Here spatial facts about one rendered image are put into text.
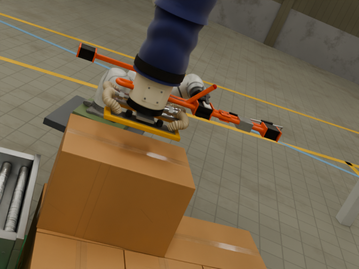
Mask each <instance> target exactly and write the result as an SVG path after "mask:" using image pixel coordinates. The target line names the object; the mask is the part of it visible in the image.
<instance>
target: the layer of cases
mask: <svg viewBox="0 0 359 269"><path fill-rule="evenodd" d="M46 187H47V183H44V186H43V189H42V192H41V196H40V199H39V201H38V204H37V208H36V211H35V214H34V217H33V220H32V223H31V226H30V229H29V232H28V235H27V238H26V242H25V246H24V251H23V255H22V260H21V265H20V269H267V268H266V266H265V264H264V262H263V259H262V257H261V255H260V253H259V251H258V249H257V247H256V245H255V243H254V241H253V238H252V236H251V234H250V232H249V231H246V230H241V229H238V228H234V227H230V226H225V225H221V224H217V223H212V222H209V221H205V220H200V219H196V218H191V217H187V216H183V217H182V219H181V222H180V224H179V226H178V228H177V230H176V232H175V234H174V236H173V238H172V241H171V243H170V245H169V247H168V249H167V251H166V253H165V255H164V258H162V257H158V256H153V255H149V254H145V253H142V252H137V251H133V250H129V249H124V248H120V247H116V246H111V245H108V244H104V243H100V242H95V241H91V240H87V239H82V238H78V237H75V236H71V235H66V234H62V233H58V232H53V231H49V230H45V229H42V228H37V227H36V225H37V221H38V217H39V214H40V211H41V206H42V203H43V199H44V195H45V191H46Z"/></svg>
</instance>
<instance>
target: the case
mask: <svg viewBox="0 0 359 269"><path fill-rule="evenodd" d="M195 190H196V188H195V185H194V181H193V178H192V174H191V170H190V166H189V163H188V159H187V156H186V152H185V148H183V147H179V146H176V145H172V144H169V143H166V142H163V141H160V140H156V139H153V138H150V137H147V136H143V135H141V134H137V133H134V132H131V131H127V130H124V129H120V128H117V127H114V126H111V125H108V124H105V123H102V122H98V121H95V120H91V119H89V118H85V117H82V116H79V115H75V114H72V113H71V114H70V116H69V119H68V122H67V125H66V129H65V132H64V135H63V138H62V140H61V143H60V147H59V150H58V153H57V156H56V159H55V162H54V165H53V168H52V171H51V174H50V177H49V181H48V184H47V187H46V191H45V195H44V199H43V203H42V206H41V211H40V214H39V217H38V221H37V225H36V227H37V228H42V229H45V230H49V231H53V232H58V233H62V234H66V235H71V236H75V237H78V238H82V239H87V240H91V241H95V242H100V243H104V244H108V245H111V246H116V247H120V248H124V249H129V250H133V251H137V252H142V253H145V254H149V255H153V256H158V257H162V258H164V255H165V253H166V251H167V249H168V247H169V245H170V243H171V241H172V238H173V236H174V234H175V232H176V230H177V228H178V226H179V224H180V222H181V219H182V217H183V215H184V213H185V211H186V209H187V207H188V205H189V202H190V200H191V198H192V196H193V194H194V191H195Z"/></svg>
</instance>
